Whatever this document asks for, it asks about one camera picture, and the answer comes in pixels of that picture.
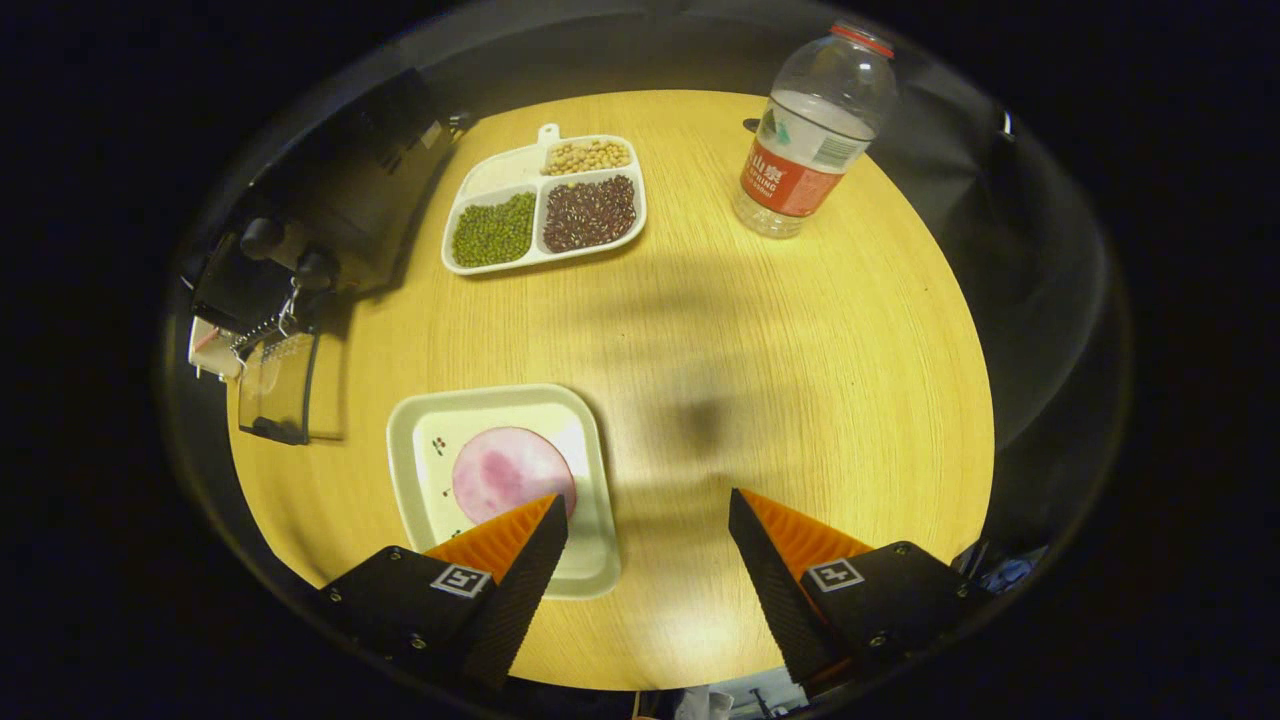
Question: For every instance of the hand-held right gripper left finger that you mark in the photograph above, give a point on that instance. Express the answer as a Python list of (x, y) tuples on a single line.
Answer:
[(520, 600)]

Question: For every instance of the pile of dark red beans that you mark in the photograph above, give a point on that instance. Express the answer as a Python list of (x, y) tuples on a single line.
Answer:
[(590, 213)]

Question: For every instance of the white toaster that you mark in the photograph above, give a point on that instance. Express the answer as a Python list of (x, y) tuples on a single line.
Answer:
[(208, 352)]

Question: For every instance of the pile of green mung beans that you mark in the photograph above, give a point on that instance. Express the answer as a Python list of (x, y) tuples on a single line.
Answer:
[(493, 232)]

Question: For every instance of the pile of yellow soybeans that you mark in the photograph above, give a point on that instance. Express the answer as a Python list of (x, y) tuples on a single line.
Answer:
[(587, 157)]

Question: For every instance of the white square plate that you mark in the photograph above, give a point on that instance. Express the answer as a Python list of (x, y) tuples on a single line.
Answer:
[(420, 500)]

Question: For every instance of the pink round food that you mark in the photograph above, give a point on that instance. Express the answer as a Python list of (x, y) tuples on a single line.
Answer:
[(505, 470)]

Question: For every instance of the clear water bottle red label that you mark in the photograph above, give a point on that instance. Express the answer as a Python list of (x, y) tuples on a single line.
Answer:
[(810, 150)]

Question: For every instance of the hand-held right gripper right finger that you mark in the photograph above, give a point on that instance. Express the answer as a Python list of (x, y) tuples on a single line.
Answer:
[(775, 600)]

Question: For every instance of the white divided tray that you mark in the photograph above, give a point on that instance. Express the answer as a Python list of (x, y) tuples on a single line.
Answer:
[(495, 178)]

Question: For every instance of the black electric oven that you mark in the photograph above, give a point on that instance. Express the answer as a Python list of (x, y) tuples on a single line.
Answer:
[(360, 190)]

